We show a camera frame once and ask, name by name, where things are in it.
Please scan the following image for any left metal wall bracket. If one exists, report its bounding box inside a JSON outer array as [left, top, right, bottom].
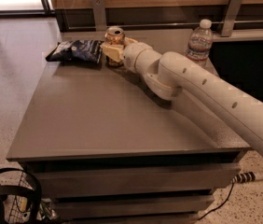
[[91, 0, 107, 31]]

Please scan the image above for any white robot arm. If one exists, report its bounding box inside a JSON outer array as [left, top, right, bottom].
[[101, 39, 263, 157]]

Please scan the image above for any orange LaCroix soda can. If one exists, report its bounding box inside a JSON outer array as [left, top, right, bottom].
[[104, 26, 125, 67]]

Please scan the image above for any black wire basket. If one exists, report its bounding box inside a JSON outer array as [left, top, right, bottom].
[[0, 168, 42, 224]]

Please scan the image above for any grey drawer cabinet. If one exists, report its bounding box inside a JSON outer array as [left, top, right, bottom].
[[6, 28, 259, 224]]

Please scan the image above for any striped power plug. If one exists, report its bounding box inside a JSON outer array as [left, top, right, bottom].
[[232, 172, 263, 184]]

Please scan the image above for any blue chip bag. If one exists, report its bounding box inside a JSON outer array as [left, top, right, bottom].
[[46, 40, 103, 63]]

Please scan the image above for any black floor cable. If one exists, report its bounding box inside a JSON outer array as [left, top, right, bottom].
[[197, 181, 236, 221]]

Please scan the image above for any metal wall bracket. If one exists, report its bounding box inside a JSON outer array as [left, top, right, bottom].
[[220, 0, 242, 37], [91, 0, 107, 31]]

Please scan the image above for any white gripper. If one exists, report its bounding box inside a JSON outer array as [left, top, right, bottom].
[[101, 37, 151, 73]]

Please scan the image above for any right metal wall bracket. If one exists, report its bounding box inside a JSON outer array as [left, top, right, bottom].
[[220, 0, 242, 37]]

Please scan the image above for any clear plastic water bottle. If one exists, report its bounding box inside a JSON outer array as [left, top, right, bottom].
[[186, 19, 213, 67]]

